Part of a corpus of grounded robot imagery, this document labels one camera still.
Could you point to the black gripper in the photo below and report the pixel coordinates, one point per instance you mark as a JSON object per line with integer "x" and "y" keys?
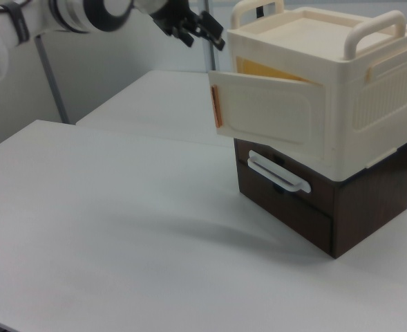
{"x": 175, "y": 15}

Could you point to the cream cabinet door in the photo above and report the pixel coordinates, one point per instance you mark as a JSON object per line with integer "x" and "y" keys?
{"x": 265, "y": 110}

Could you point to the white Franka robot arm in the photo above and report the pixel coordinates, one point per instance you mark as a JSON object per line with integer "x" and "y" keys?
{"x": 85, "y": 14}

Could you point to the cream plastic cabinet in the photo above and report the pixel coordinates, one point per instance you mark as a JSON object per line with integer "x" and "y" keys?
{"x": 362, "y": 86}

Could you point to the dark brown drawer box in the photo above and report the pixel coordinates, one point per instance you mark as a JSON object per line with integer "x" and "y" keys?
{"x": 372, "y": 207}

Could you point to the grey metal partition post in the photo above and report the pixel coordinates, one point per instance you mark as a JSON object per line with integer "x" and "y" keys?
{"x": 209, "y": 58}
{"x": 52, "y": 83}

